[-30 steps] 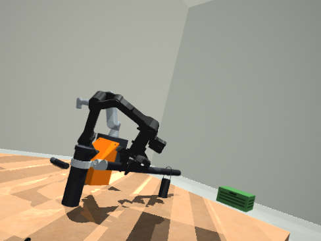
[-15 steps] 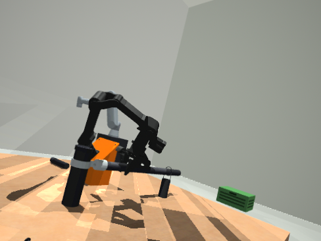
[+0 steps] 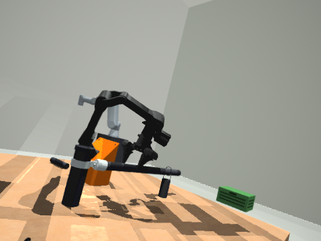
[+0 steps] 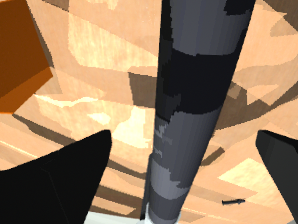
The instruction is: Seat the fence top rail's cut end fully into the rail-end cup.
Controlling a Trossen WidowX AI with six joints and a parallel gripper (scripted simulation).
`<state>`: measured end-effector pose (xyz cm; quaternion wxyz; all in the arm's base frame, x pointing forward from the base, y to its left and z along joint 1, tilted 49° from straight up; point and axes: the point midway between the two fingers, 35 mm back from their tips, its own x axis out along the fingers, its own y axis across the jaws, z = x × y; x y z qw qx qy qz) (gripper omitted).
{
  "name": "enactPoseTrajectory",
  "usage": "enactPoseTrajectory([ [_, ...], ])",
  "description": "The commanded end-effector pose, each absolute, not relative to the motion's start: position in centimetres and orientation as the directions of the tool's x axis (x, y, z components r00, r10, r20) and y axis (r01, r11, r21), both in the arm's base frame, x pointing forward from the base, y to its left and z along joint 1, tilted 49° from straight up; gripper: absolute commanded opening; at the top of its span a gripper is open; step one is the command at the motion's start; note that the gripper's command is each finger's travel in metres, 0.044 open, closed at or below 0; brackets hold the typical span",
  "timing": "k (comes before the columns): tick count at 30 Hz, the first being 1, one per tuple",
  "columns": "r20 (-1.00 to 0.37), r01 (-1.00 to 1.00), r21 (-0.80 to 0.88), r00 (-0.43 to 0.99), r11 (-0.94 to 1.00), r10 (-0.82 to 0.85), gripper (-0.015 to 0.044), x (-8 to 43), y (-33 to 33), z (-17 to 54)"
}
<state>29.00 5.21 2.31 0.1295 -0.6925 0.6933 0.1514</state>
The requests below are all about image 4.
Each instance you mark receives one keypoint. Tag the black capped post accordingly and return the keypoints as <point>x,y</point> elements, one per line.
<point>145,198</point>

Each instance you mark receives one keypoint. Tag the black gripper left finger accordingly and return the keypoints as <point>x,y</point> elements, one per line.
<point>57,188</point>

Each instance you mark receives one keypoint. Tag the grey cup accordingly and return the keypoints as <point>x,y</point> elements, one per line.
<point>147,219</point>

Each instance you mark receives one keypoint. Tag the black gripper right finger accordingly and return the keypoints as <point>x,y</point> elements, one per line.
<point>279,154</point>

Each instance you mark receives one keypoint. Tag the black bolt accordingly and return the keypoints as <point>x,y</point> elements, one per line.
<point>239,202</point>

